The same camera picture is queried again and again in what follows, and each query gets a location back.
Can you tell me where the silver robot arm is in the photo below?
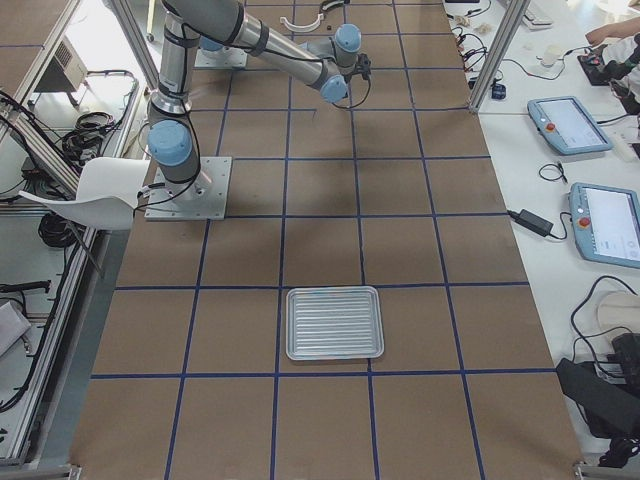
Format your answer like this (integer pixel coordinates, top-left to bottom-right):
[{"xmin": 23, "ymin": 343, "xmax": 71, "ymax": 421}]
[{"xmin": 147, "ymin": 1, "xmax": 371, "ymax": 204}]

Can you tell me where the ribbed metal tray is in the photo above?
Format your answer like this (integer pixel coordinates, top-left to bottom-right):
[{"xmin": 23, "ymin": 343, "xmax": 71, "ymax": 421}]
[{"xmin": 286, "ymin": 286, "xmax": 385, "ymax": 361}]

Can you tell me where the black power adapter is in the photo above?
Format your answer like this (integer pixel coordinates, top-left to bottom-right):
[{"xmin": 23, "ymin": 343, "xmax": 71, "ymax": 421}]
[{"xmin": 507, "ymin": 209, "xmax": 553, "ymax": 237}]

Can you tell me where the olive curved brake shoe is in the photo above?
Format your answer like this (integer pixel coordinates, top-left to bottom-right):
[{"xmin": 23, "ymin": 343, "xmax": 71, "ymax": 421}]
[{"xmin": 319, "ymin": 0, "xmax": 351, "ymax": 13}]

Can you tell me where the far blue teach pendant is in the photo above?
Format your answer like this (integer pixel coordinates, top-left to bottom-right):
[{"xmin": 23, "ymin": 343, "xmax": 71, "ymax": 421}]
[{"xmin": 527, "ymin": 96, "xmax": 613, "ymax": 156}]

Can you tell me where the blue teach pendant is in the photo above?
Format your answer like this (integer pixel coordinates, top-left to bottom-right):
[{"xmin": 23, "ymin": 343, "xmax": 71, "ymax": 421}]
[
  {"xmin": 568, "ymin": 183, "xmax": 639, "ymax": 269},
  {"xmin": 527, "ymin": 96, "xmax": 613, "ymax": 156}
]

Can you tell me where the near blue teach pendant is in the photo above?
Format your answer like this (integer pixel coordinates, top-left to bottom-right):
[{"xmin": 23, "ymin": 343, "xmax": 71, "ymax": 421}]
[{"xmin": 568, "ymin": 183, "xmax": 639, "ymax": 269}]

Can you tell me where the white paper cup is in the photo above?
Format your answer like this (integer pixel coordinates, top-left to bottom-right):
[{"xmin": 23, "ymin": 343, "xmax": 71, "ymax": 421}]
[{"xmin": 540, "ymin": 44, "xmax": 563, "ymax": 68}]

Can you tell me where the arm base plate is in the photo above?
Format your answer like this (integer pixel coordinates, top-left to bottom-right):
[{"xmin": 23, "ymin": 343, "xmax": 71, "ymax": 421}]
[
  {"xmin": 144, "ymin": 157, "xmax": 232, "ymax": 221},
  {"xmin": 195, "ymin": 47, "xmax": 247, "ymax": 70}
]

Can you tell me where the white curved plastic bracket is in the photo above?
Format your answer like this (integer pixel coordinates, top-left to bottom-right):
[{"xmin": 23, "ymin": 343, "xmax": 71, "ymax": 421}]
[{"xmin": 278, "ymin": 14, "xmax": 324, "ymax": 32}]

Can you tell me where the aluminium frame post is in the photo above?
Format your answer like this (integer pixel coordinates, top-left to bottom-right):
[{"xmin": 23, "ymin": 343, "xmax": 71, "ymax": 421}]
[{"xmin": 469, "ymin": 0, "xmax": 530, "ymax": 114}]

